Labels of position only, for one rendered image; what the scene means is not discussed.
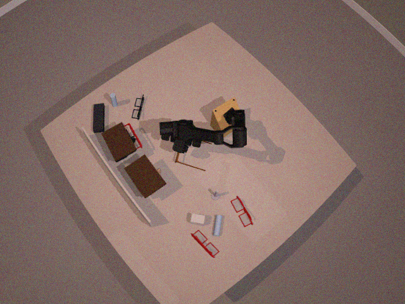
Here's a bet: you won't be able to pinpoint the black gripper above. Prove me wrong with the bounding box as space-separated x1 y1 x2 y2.
161 134 202 148

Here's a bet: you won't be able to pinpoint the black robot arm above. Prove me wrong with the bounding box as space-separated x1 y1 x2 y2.
159 107 247 154

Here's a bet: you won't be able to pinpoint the black glasses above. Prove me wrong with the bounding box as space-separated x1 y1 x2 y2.
132 95 144 120

